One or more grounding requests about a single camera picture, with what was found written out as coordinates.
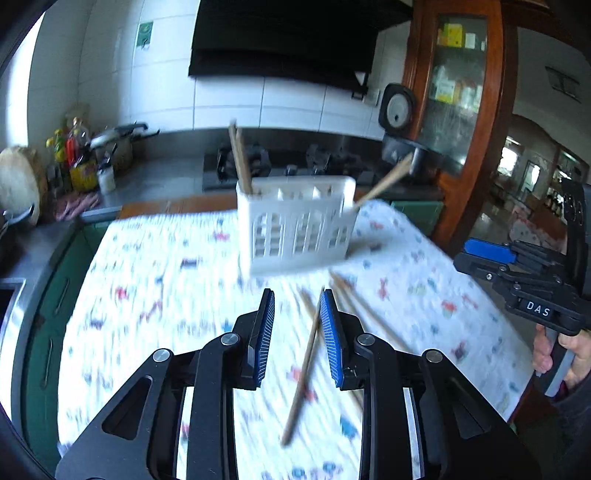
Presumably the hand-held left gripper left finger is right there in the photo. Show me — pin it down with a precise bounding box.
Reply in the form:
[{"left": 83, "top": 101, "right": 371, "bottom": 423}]
[{"left": 55, "top": 288, "right": 278, "bottom": 480}]

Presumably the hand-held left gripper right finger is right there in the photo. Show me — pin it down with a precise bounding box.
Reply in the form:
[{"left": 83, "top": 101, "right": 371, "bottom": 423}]
[{"left": 320, "top": 288, "right": 541, "bottom": 480}]

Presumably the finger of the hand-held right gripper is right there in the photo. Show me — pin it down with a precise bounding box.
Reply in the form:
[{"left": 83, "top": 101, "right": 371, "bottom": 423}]
[
  {"left": 464, "top": 239, "right": 568, "bottom": 274},
  {"left": 453, "top": 252, "right": 520, "bottom": 288}
]

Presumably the wooden chopstick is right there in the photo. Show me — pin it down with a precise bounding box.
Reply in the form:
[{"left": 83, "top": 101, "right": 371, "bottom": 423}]
[
  {"left": 229, "top": 121, "right": 249, "bottom": 195},
  {"left": 281, "top": 302, "right": 324, "bottom": 448},
  {"left": 329, "top": 271, "right": 413, "bottom": 355},
  {"left": 298, "top": 288, "right": 320, "bottom": 325},
  {"left": 355, "top": 154, "right": 414, "bottom": 208},
  {"left": 235, "top": 127, "right": 254, "bottom": 195},
  {"left": 335, "top": 277, "right": 402, "bottom": 402}
]

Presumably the white plastic utensil holder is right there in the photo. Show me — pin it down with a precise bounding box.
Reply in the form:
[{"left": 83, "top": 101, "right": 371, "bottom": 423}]
[{"left": 236, "top": 175, "right": 361, "bottom": 277}]

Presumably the person's right forearm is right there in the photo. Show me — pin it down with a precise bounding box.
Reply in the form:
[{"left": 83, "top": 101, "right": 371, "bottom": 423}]
[{"left": 547, "top": 378, "right": 591, "bottom": 480}]

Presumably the person's right hand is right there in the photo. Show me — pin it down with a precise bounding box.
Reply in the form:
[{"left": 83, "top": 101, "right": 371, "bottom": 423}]
[{"left": 532, "top": 324, "right": 591, "bottom": 391}]

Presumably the white printed tablecloth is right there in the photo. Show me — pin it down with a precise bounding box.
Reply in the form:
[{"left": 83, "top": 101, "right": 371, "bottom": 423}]
[{"left": 56, "top": 198, "right": 537, "bottom": 480}]

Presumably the wooden glass-door cabinet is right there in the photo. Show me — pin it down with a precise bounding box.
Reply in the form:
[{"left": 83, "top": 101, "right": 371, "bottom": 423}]
[{"left": 401, "top": 0, "right": 520, "bottom": 252}]

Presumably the black kitchen scale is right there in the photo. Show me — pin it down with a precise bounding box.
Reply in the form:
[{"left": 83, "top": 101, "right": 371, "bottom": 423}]
[{"left": 378, "top": 82, "right": 431, "bottom": 179}]

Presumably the gas stove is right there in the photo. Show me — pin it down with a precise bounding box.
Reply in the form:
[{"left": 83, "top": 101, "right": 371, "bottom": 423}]
[{"left": 202, "top": 142, "right": 385, "bottom": 193}]

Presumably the green base cabinet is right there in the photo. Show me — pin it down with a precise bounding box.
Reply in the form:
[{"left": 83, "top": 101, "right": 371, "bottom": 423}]
[{"left": 18, "top": 217, "right": 122, "bottom": 416}]

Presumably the small white jar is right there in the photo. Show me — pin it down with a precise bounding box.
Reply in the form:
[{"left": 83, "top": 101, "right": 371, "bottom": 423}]
[{"left": 97, "top": 159, "right": 116, "bottom": 194}]

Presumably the pink cloth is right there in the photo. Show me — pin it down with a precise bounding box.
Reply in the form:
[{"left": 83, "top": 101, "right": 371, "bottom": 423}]
[{"left": 52, "top": 191, "right": 101, "bottom": 222}]

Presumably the yellow oil bottle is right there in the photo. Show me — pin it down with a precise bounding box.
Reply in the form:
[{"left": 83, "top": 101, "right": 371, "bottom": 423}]
[{"left": 68, "top": 117, "right": 100, "bottom": 193}]

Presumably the black range hood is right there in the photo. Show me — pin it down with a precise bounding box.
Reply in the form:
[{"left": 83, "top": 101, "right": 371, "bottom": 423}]
[{"left": 187, "top": 0, "right": 416, "bottom": 89}]

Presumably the round wooden cutting board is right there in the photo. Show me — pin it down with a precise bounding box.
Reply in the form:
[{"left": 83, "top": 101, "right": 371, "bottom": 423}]
[{"left": 0, "top": 145, "right": 49, "bottom": 228}]

